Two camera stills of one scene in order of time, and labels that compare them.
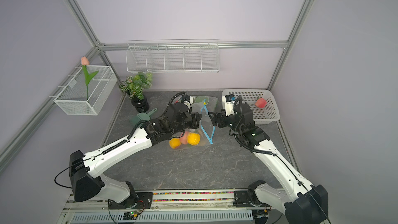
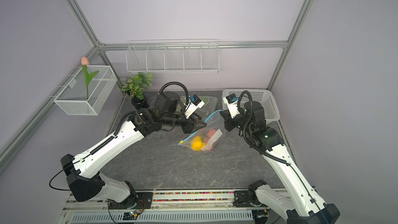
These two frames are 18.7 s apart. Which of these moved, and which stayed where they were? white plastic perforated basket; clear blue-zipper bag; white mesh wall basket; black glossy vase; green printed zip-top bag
Moved: clear blue-zipper bag
Stayed: black glossy vase; white plastic perforated basket; white mesh wall basket; green printed zip-top bag
